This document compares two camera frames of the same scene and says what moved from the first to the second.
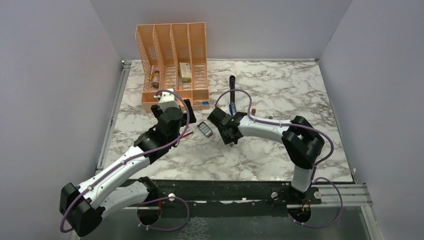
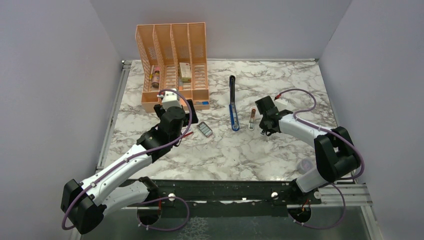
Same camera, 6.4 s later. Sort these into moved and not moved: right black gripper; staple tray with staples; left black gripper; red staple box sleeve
Moved: right black gripper
Not moved: red staple box sleeve; left black gripper; staple tray with staples
